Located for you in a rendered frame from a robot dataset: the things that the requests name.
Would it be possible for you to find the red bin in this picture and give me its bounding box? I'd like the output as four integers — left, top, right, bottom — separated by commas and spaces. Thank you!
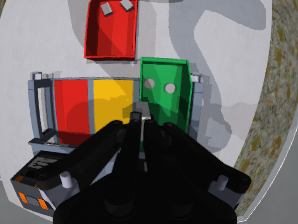
84, 0, 138, 61

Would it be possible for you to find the grey metal shelf rack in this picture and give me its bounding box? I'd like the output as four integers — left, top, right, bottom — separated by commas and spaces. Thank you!
28, 71, 204, 156

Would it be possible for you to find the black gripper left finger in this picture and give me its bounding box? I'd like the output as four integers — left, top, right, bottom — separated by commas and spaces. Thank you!
33, 101, 143, 216

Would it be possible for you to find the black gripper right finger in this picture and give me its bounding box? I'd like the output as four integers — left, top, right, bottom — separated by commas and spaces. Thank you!
142, 102, 252, 216

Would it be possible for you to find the green bin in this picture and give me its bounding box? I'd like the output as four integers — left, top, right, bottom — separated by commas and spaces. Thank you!
139, 57, 192, 133

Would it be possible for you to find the black case with orange handles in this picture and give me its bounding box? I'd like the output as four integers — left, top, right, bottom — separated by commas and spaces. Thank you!
10, 150, 67, 217

